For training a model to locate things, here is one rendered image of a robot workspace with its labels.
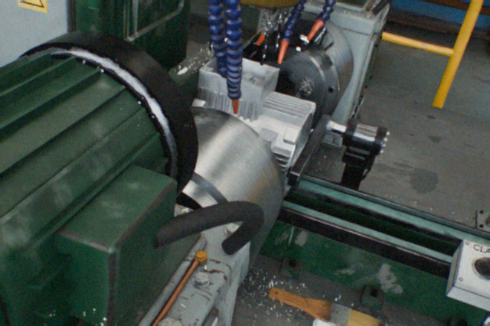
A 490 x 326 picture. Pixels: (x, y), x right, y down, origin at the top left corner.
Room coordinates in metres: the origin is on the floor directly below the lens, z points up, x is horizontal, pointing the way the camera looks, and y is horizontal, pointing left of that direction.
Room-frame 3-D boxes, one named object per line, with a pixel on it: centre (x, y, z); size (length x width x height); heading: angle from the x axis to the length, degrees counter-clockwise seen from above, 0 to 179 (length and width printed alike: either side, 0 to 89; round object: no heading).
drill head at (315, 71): (1.25, -0.06, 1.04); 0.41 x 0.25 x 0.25; 166
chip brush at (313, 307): (0.73, -0.17, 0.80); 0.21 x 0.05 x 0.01; 78
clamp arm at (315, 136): (0.93, -0.11, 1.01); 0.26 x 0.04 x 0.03; 166
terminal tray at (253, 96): (0.94, 0.05, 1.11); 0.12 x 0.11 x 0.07; 76
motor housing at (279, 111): (0.93, 0.02, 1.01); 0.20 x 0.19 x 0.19; 76
